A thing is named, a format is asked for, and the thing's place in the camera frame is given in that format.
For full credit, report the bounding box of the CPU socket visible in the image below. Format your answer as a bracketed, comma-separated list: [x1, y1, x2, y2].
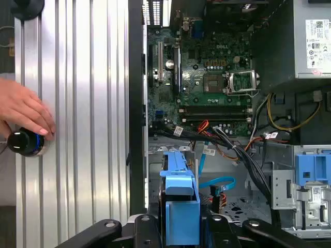
[202, 73, 226, 94]

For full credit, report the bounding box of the person's hand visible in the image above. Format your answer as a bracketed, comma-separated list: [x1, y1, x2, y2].
[0, 77, 56, 142]

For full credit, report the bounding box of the white expansion slot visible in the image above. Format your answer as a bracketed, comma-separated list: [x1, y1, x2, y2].
[157, 41, 164, 83]

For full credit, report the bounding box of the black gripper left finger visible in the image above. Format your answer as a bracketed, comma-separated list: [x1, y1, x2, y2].
[55, 213, 162, 248]

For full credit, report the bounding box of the metal socket cover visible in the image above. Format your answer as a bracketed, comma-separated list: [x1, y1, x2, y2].
[223, 70, 261, 96]

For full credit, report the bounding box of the round black tool blue ring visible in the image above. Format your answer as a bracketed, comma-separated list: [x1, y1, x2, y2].
[7, 127, 50, 157]

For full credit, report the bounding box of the black round foot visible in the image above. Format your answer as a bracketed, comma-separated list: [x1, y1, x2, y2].
[11, 0, 45, 21]

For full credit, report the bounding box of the blue plastic bay latch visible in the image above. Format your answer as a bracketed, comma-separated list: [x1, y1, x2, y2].
[294, 153, 331, 187]

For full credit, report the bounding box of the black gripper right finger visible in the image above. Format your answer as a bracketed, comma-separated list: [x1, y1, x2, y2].
[206, 213, 315, 248]

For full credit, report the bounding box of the grey metal drive cage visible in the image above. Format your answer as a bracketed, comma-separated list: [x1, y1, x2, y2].
[270, 144, 331, 240]

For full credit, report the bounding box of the hard disk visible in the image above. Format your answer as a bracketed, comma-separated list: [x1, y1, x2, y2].
[158, 149, 202, 246]

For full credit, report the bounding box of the red yellow black disk wire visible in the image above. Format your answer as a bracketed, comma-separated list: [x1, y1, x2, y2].
[209, 185, 227, 213]

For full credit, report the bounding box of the blue disk wire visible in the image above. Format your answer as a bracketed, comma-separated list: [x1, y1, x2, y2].
[198, 139, 236, 194]

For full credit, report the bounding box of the green motherboard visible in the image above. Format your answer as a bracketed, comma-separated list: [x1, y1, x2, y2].
[147, 28, 253, 137]

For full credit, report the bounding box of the red orange wire bundle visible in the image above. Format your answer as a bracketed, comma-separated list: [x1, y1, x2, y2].
[198, 119, 210, 135]

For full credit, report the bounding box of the thin orange wire bundle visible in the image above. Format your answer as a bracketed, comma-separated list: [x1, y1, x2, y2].
[216, 144, 240, 166]

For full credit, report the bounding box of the black expansion slot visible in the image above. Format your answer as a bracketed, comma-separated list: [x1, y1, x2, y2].
[173, 45, 181, 94]
[148, 45, 154, 86]

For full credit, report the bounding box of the black RAM slot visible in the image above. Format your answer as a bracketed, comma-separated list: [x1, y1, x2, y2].
[178, 104, 253, 114]
[180, 115, 253, 123]

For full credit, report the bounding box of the open black PC case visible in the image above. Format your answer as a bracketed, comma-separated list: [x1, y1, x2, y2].
[128, 0, 331, 240]

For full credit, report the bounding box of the grey power supply unit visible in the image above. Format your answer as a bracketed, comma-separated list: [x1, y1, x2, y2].
[292, 0, 331, 80]

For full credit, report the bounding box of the black cable bundle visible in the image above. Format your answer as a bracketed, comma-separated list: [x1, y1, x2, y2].
[151, 123, 282, 228]

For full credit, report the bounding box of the black plastic air shroud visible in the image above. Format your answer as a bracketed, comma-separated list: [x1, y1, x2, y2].
[250, 0, 297, 90]

